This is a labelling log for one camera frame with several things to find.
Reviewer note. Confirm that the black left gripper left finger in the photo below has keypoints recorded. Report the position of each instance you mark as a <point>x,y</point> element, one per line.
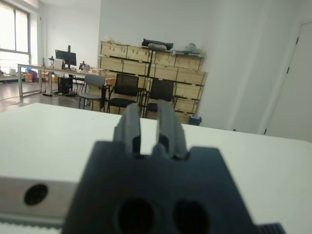
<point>128,126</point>

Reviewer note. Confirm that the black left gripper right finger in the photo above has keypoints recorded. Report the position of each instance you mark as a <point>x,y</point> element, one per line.
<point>170,126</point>

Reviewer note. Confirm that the white box on desk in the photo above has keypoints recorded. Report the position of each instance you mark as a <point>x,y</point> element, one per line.
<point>58,63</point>

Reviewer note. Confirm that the black trash bin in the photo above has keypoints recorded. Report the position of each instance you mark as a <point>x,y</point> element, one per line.
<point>195,121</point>

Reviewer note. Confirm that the black mesh chair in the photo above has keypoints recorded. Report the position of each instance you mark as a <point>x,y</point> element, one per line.
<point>125,85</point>
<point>162,89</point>

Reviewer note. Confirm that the black stand pole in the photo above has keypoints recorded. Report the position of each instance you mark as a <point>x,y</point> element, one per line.
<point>152,56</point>

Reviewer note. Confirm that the black PC tower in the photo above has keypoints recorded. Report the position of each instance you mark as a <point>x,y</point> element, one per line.
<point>65,85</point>

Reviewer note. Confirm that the small black desk device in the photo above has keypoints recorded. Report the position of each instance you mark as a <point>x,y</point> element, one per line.
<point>84,65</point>

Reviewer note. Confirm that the grey cloth bundle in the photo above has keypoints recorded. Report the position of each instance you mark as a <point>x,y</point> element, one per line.
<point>157,46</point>

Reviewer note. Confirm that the colourful plastic bag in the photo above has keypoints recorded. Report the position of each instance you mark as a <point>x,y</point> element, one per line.
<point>191,46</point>

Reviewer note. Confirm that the long black bag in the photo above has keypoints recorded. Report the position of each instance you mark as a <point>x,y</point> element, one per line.
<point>156,41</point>

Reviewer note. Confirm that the crumpled clear plastic bag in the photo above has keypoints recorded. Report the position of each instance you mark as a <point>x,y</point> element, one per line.
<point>112,41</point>

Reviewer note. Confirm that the black computer monitor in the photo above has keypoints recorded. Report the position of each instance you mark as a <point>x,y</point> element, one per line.
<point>64,54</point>

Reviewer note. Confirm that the long white desk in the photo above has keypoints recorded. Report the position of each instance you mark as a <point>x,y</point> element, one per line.
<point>20,80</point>

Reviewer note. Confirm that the white door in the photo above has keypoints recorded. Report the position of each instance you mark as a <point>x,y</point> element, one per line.
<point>297,97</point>

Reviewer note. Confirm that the large window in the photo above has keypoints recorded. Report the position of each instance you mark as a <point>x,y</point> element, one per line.
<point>9,29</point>

